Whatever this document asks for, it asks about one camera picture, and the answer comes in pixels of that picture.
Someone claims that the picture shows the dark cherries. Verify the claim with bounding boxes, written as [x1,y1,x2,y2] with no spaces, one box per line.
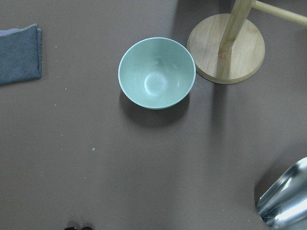
[64,224,94,230]

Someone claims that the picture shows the wooden cup tree stand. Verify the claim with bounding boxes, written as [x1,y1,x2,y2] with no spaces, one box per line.
[187,0,307,84]

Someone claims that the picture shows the steel ice scoop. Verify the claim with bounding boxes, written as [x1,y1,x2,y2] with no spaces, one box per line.
[256,158,307,230]

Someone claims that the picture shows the mint green bowl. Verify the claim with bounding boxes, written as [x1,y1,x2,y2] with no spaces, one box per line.
[118,37,196,110]

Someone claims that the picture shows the grey folded cloth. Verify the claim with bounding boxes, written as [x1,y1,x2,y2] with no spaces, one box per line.
[0,23,42,85]

